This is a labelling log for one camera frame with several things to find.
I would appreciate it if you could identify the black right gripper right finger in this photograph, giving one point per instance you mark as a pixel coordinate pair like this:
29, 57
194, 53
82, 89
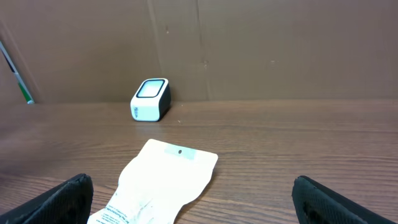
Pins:
316, 204

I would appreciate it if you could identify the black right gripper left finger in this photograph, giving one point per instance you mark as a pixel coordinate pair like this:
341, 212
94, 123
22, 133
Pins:
69, 202

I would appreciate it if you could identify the beige resealable pouch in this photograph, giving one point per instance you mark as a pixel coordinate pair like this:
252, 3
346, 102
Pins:
157, 183

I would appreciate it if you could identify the white barcode scanner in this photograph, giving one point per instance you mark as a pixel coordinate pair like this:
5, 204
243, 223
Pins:
151, 101

